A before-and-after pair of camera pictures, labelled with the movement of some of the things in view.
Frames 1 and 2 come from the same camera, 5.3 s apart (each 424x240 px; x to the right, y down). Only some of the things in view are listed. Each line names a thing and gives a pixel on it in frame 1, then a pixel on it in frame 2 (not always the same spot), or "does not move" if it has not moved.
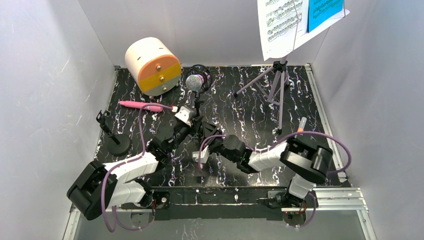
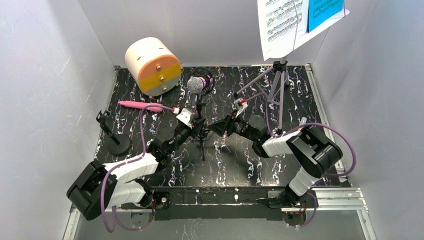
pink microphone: (137, 105) does not move
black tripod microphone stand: (198, 101) to (199, 83)
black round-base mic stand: (118, 144) does not move
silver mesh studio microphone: (193, 82) does not move
